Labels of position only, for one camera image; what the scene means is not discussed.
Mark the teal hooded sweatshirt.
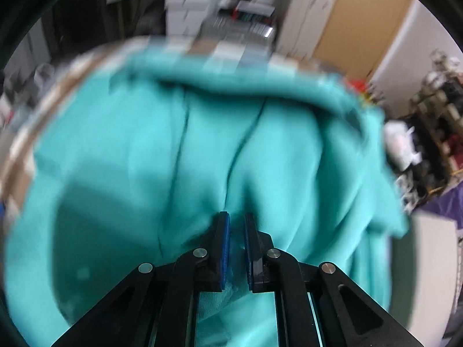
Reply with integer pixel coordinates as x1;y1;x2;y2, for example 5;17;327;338
5;49;407;346

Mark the grey-green bed headboard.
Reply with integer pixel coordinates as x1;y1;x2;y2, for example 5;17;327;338
389;211;458;346

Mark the white plastic bag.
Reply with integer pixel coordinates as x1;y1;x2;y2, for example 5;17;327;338
383;120;422;171

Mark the purple bag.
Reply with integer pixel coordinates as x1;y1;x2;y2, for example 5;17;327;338
419;183;463;230

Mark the checkered bed sheet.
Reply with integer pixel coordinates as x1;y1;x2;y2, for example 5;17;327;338
1;36;335;227

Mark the wooden shoe rack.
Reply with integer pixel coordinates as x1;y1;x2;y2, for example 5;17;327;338
396;49;462;213

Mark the white tall cabinet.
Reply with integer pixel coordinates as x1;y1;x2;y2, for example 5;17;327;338
275;0;335;59

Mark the tan wooden door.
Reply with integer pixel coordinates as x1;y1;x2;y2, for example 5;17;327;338
313;0;412;79

